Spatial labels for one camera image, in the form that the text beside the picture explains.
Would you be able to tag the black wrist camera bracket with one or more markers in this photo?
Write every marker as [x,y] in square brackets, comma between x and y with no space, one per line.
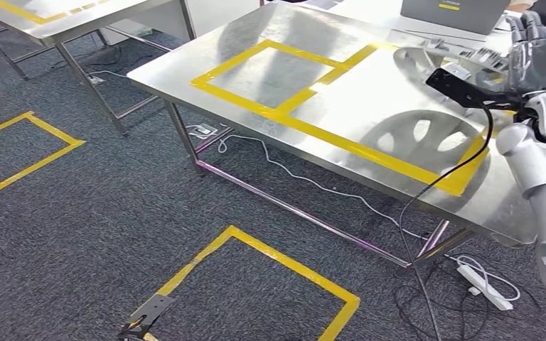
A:
[461,91]
[153,309]

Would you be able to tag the black left wrist camera bracket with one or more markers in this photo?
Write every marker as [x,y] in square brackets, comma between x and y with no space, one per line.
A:
[153,309]

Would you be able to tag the yellow floor tape square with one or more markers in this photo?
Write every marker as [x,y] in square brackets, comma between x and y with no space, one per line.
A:
[56,133]

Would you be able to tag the white floor plug adapter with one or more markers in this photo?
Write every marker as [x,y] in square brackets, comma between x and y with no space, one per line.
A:
[96,80]
[203,131]

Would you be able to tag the black right wrist camera bracket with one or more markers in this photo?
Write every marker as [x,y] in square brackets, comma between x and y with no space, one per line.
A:
[461,91]

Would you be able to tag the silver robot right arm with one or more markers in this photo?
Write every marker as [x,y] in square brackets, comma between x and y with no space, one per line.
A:
[541,164]

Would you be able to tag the stainless steel table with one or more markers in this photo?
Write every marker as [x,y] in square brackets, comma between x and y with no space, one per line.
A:
[89,19]

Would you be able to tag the silver wheel hubcap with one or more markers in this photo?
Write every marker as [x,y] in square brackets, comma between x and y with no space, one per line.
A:
[402,55]

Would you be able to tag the white power strip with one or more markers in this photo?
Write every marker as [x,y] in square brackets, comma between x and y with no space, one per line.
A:
[482,284]

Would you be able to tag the stainless steel workbench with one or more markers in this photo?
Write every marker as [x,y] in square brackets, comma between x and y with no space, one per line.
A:
[235,28]

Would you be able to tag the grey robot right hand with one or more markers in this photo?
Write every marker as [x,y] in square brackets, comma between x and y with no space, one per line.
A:
[541,66]

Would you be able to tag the printed paper sheet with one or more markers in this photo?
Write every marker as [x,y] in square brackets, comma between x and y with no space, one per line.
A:
[324,3]

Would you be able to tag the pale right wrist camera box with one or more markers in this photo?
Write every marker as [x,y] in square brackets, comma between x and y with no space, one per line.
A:
[456,71]

